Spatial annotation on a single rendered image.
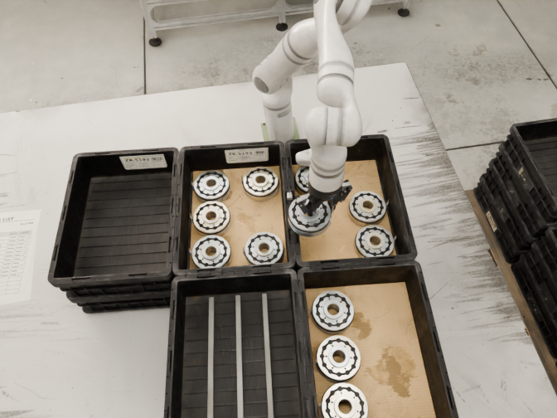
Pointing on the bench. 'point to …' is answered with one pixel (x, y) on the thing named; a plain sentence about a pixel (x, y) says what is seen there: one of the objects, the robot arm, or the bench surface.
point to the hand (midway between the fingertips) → (321, 210)
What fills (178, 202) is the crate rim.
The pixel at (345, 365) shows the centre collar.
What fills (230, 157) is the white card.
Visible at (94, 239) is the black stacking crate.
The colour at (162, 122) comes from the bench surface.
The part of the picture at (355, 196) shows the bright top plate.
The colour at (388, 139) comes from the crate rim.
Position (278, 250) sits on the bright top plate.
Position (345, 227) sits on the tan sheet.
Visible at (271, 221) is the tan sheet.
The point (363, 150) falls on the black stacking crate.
